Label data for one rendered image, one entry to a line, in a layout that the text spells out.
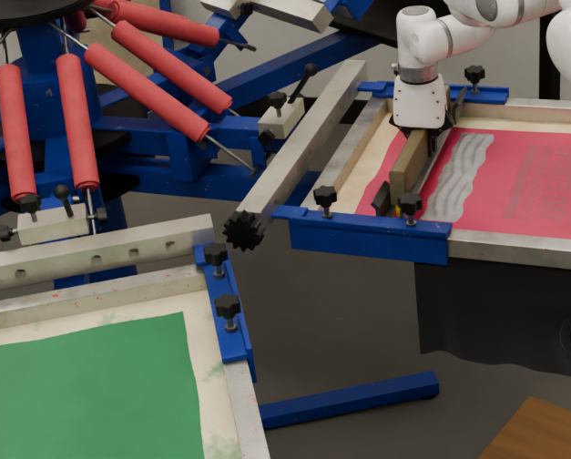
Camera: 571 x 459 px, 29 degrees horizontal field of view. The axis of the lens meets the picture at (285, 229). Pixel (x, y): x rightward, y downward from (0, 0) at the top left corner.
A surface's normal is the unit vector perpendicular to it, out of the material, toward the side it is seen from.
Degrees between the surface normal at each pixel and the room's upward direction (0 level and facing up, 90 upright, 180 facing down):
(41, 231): 90
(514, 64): 90
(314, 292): 0
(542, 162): 0
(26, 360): 0
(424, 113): 89
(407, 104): 90
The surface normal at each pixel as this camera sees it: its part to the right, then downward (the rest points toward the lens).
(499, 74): -0.34, 0.53
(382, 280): -0.11, -0.85
